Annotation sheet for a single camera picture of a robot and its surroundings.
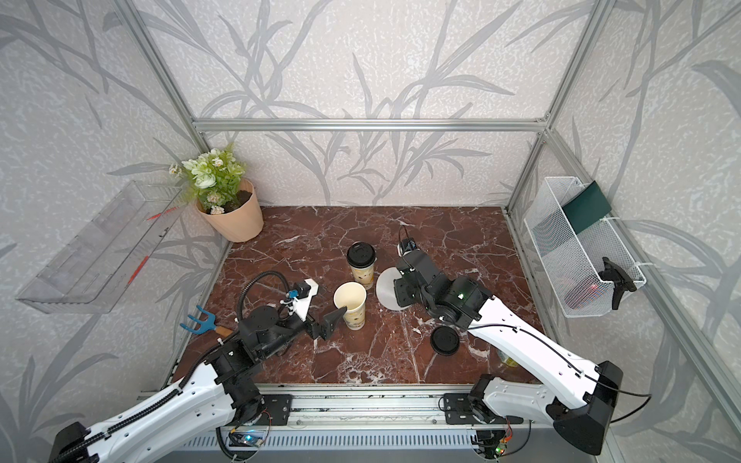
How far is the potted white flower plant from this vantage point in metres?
0.90

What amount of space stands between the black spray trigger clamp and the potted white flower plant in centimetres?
105

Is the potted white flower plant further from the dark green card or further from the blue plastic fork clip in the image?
the dark green card

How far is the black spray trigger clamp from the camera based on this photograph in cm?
55
